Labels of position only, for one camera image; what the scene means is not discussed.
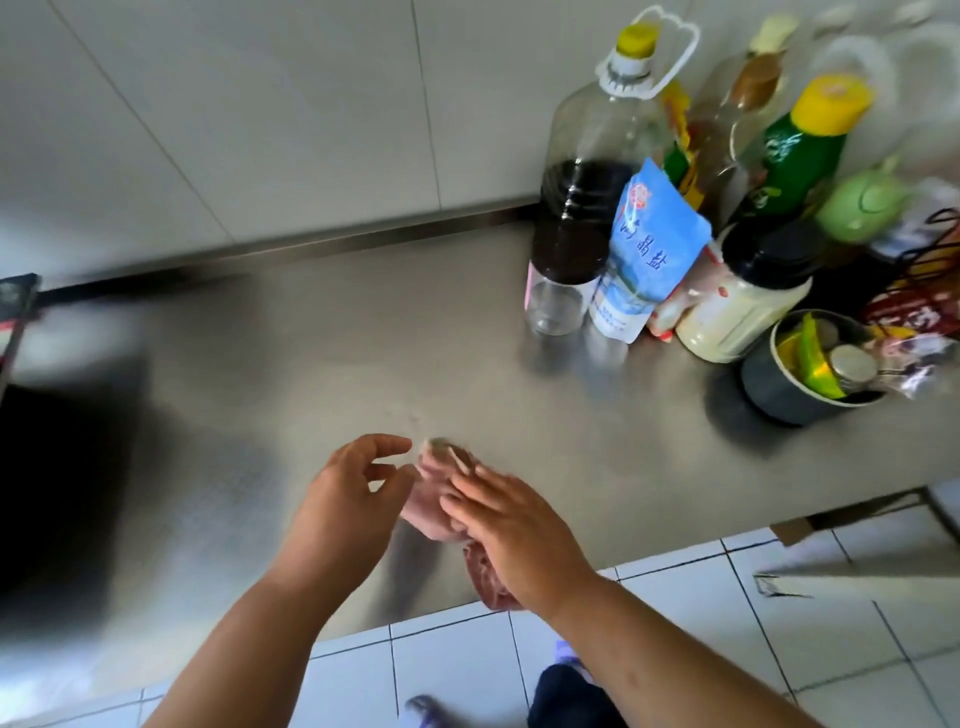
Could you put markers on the person's right forearm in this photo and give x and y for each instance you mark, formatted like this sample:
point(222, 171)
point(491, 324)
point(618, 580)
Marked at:
point(667, 667)

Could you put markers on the person's right fingers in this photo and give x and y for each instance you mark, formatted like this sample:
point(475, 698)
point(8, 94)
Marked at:
point(476, 499)

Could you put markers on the person's left forearm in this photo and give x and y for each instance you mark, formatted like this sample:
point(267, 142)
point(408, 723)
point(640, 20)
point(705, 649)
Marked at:
point(247, 652)

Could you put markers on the dark grey bowl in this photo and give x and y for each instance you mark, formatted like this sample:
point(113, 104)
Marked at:
point(780, 397)

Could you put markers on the green bottle with yellow cap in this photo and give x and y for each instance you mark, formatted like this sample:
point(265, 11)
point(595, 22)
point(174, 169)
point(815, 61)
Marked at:
point(796, 165)

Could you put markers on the person's left thumb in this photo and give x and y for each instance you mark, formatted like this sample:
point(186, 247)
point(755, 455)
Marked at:
point(396, 489)

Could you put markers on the pink seasoning packet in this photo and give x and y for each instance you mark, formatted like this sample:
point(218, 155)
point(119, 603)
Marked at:
point(675, 307)

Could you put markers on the yellow green sachet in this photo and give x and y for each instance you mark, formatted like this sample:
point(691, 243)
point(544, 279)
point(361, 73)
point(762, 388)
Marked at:
point(814, 367)

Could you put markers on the white plastic packet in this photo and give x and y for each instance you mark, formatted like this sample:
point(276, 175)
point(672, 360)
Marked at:
point(928, 202)

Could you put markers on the red snack packet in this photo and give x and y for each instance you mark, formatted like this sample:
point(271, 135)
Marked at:
point(915, 315)

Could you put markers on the brown sauce glass bottle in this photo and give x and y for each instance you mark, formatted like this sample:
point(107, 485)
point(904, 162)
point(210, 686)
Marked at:
point(754, 86)

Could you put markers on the blue white salt bag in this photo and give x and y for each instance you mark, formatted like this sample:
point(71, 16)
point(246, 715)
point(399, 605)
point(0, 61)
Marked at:
point(646, 255)

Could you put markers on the person's dark trouser leg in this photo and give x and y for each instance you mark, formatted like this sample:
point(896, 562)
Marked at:
point(564, 701)

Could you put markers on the person's left hand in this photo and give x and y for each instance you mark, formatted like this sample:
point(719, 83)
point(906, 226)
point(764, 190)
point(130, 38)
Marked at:
point(337, 517)

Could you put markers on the purple slipper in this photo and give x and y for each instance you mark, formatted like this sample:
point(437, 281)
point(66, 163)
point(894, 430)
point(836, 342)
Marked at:
point(570, 656)
point(424, 711)

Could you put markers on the large clear oil bottle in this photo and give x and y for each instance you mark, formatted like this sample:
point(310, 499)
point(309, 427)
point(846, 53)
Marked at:
point(585, 195)

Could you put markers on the person's right hand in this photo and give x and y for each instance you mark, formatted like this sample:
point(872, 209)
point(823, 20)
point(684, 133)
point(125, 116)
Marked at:
point(525, 544)

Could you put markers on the clear plastic bag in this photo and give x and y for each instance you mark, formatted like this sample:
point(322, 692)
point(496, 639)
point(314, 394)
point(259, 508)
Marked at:
point(911, 360)

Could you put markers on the raw pink meat piece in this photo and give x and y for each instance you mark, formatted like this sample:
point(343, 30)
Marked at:
point(426, 511)

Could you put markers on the brown cardboard box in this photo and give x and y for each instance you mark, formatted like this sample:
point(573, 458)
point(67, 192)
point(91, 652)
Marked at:
point(795, 530)

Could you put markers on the cream jar with black lid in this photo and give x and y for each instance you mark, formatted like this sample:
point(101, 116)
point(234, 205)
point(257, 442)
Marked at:
point(739, 315)

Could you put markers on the small round tin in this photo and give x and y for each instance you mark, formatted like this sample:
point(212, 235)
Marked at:
point(853, 366)

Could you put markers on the yellow green seasoning packet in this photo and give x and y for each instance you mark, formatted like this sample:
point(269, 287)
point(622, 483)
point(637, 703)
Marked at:
point(677, 105)

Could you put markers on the green ceramic teapot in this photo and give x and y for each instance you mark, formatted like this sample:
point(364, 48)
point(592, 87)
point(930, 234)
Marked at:
point(862, 202)

